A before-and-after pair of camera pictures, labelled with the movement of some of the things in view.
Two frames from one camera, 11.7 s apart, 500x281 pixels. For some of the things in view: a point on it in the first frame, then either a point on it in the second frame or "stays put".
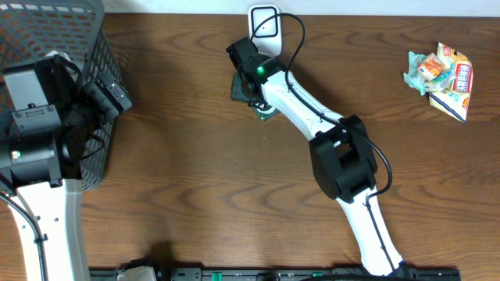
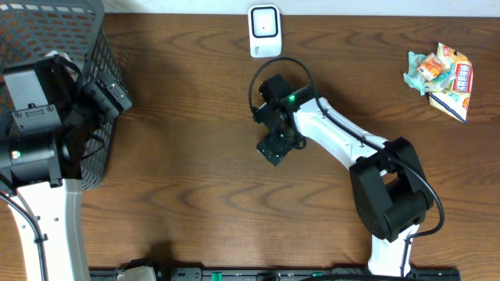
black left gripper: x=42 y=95 stays put
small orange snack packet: x=430 y=66 stays put
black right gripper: x=234 y=94 to x=277 y=150
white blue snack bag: x=455 y=100 stays put
